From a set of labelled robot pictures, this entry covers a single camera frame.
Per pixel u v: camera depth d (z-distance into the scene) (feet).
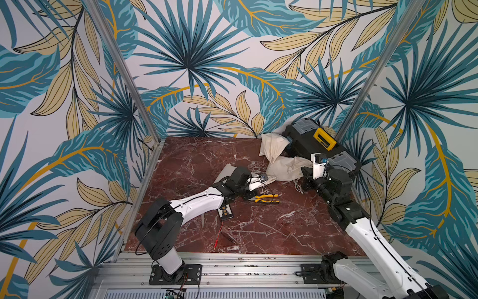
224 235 2.75
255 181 2.41
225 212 2.90
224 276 2.45
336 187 1.82
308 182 2.19
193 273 2.40
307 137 3.26
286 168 3.20
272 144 3.30
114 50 2.57
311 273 2.42
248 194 2.50
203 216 2.89
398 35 2.47
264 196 3.17
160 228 1.46
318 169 2.14
